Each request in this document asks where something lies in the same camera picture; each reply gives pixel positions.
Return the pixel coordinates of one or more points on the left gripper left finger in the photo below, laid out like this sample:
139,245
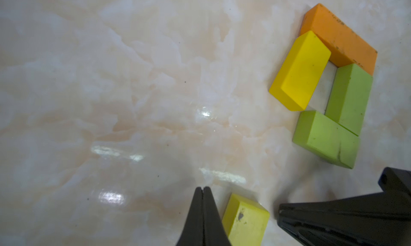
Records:
192,234

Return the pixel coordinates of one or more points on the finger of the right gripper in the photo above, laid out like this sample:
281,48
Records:
380,219

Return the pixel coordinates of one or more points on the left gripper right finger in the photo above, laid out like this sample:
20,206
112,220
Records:
213,230

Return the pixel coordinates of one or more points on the long yellow block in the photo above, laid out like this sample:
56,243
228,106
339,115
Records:
245,221

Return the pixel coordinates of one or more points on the lime green block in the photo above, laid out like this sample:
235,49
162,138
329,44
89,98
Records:
349,97
327,139

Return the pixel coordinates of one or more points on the small yellow block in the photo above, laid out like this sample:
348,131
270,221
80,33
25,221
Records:
301,71

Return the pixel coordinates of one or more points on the orange long block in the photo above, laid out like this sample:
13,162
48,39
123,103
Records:
345,45

